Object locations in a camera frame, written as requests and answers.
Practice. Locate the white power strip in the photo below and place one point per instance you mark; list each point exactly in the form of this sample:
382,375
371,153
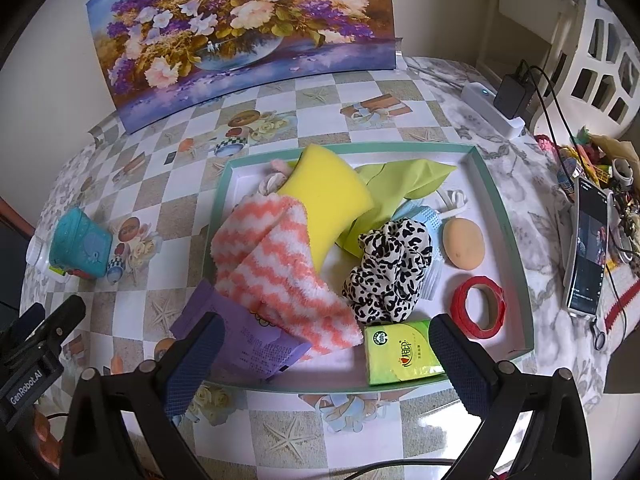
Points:
480,97

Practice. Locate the beige egg-shaped makeup sponge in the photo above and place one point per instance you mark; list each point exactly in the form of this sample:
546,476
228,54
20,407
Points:
462,242

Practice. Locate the red tape roll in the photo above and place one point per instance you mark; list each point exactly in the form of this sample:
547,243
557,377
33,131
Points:
462,310

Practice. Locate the white wooden shelf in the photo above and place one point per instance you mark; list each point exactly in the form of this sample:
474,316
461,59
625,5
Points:
505,10

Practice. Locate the black charger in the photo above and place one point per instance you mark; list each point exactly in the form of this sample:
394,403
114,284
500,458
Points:
512,95

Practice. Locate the teal-edged white tray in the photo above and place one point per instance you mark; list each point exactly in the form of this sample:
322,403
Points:
480,185

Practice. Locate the smartphone in clear case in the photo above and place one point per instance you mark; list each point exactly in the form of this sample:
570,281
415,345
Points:
590,250

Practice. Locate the yellow-green sponge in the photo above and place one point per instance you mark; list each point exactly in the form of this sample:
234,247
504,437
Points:
325,195

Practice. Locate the green tissue packet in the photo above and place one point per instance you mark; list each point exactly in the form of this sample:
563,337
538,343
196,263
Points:
400,355

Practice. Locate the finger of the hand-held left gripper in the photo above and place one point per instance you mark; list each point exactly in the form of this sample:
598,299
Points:
62,320
31,316

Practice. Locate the white knitted mat red stripe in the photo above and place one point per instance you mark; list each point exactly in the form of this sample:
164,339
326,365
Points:
620,300

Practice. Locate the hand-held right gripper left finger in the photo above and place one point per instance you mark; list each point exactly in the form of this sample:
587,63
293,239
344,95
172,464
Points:
192,365

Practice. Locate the leopard print purple cloth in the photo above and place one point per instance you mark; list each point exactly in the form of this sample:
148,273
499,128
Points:
235,340

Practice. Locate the white plastic bottle green label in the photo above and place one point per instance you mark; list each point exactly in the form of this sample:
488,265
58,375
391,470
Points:
36,254

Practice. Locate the pink fabric item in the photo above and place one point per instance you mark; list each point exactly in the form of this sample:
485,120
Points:
275,166

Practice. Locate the flower painting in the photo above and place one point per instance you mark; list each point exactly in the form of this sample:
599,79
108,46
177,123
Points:
225,20

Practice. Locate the pink white striped fluffy sock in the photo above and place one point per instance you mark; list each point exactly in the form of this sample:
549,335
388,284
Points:
270,260

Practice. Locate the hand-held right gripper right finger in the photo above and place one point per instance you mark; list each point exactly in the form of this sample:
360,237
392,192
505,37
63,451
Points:
457,365

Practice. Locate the blue face mask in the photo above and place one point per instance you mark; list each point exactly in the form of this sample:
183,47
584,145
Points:
425,215

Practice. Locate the leopard print scrunchie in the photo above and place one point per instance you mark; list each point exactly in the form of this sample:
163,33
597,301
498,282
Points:
385,270

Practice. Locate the teal plastic box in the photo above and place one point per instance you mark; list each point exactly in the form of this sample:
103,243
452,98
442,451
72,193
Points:
80,240

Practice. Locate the colourful craft clutter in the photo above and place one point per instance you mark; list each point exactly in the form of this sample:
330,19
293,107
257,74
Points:
600,160

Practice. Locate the light green cloth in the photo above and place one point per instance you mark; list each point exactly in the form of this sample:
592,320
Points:
400,180

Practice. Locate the dark furniture panel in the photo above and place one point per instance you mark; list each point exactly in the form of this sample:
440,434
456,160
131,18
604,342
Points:
10,260

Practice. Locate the checkered printed table cover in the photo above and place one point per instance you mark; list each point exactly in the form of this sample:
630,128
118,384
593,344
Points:
325,105

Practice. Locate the white lattice chair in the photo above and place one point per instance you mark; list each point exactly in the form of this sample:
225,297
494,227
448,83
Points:
585,0

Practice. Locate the grey floral tablecloth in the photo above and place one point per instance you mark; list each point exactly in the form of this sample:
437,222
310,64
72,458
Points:
540,200

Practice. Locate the small white plastic piece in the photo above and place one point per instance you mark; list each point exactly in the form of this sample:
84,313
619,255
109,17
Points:
450,202

